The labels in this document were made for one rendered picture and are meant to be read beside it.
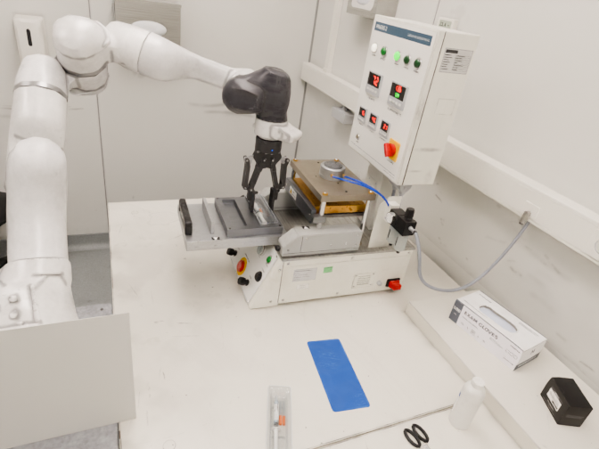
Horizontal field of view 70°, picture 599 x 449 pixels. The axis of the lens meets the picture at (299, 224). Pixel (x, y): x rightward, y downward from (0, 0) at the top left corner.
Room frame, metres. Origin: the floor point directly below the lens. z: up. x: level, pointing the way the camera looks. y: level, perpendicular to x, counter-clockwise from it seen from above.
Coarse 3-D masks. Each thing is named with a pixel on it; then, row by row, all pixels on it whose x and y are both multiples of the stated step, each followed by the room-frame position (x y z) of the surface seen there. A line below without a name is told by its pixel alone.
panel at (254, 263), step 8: (232, 248) 1.26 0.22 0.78; (240, 248) 1.22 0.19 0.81; (248, 248) 1.18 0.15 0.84; (256, 248) 1.15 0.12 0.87; (272, 248) 1.08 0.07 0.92; (232, 256) 1.23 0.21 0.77; (240, 256) 1.19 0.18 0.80; (248, 256) 1.15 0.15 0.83; (256, 256) 1.12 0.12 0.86; (264, 256) 1.09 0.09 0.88; (272, 256) 1.06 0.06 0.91; (248, 264) 1.13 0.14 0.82; (256, 264) 1.09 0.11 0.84; (264, 264) 1.06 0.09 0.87; (272, 264) 1.04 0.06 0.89; (240, 272) 1.13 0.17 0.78; (248, 272) 1.10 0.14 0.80; (256, 272) 1.07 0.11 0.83; (264, 272) 1.04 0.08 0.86; (248, 288) 1.05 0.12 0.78; (256, 288) 1.02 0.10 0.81; (248, 296) 1.02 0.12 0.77; (248, 304) 1.00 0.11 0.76
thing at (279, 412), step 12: (276, 396) 0.68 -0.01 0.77; (288, 396) 0.68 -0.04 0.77; (276, 408) 0.65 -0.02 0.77; (288, 408) 0.65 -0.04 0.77; (276, 420) 0.62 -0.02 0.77; (288, 420) 0.62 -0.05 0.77; (276, 432) 0.59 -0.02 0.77; (288, 432) 0.59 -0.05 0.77; (276, 444) 0.56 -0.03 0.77; (288, 444) 0.57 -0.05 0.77
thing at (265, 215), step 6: (258, 198) 1.22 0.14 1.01; (258, 204) 1.18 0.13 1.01; (264, 204) 1.19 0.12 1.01; (258, 210) 1.14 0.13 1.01; (264, 210) 1.15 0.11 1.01; (270, 210) 1.15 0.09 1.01; (258, 216) 1.10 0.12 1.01; (264, 216) 1.11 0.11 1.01; (270, 216) 1.11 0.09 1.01; (264, 222) 1.08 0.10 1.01; (270, 222) 1.08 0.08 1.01; (276, 222) 1.09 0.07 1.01
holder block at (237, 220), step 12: (216, 204) 1.17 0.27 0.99; (228, 204) 1.20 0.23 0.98; (240, 204) 1.18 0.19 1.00; (228, 216) 1.09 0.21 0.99; (240, 216) 1.13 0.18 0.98; (252, 216) 1.12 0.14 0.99; (276, 216) 1.14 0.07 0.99; (228, 228) 1.03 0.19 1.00; (240, 228) 1.04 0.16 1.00; (252, 228) 1.05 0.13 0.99; (264, 228) 1.06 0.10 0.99; (276, 228) 1.08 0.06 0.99
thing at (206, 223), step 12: (192, 204) 1.18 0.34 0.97; (204, 204) 1.12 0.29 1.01; (180, 216) 1.09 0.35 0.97; (192, 216) 1.10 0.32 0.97; (204, 216) 1.11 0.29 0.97; (216, 216) 1.13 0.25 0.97; (204, 228) 1.05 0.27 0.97; (216, 228) 1.06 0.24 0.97; (192, 240) 0.98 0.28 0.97; (204, 240) 0.99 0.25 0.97; (216, 240) 1.00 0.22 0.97; (228, 240) 1.01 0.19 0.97; (240, 240) 1.03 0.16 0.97; (252, 240) 1.04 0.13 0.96; (264, 240) 1.06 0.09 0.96; (276, 240) 1.07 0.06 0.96
